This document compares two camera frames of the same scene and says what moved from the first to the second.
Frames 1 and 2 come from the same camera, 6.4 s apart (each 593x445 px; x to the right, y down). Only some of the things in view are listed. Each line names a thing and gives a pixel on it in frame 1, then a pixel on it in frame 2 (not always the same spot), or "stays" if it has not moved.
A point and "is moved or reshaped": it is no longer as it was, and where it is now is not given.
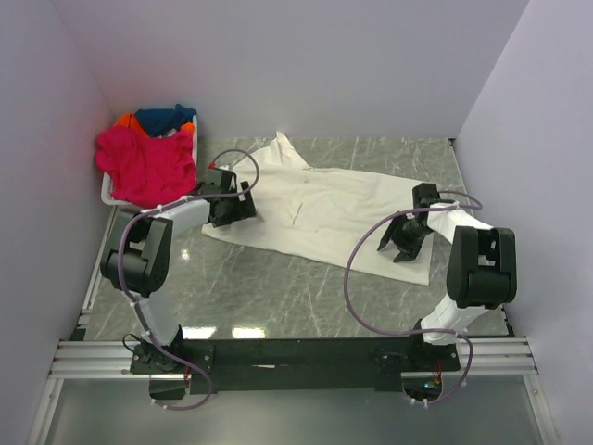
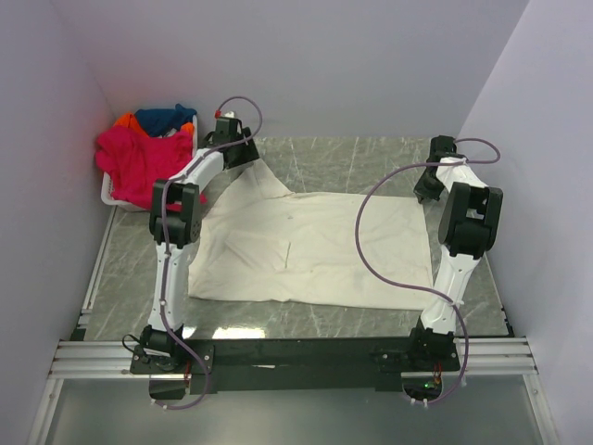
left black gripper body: x=234 y=209 → x=245 y=153
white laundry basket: x=107 y=180 stays
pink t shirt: x=146 y=171 stays
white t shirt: x=332 y=214 is moved or reshaped
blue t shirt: x=156 y=122 stays
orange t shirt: x=129 y=120 stays
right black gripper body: x=408 y=233 → x=428 y=188
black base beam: x=294 y=366 stays
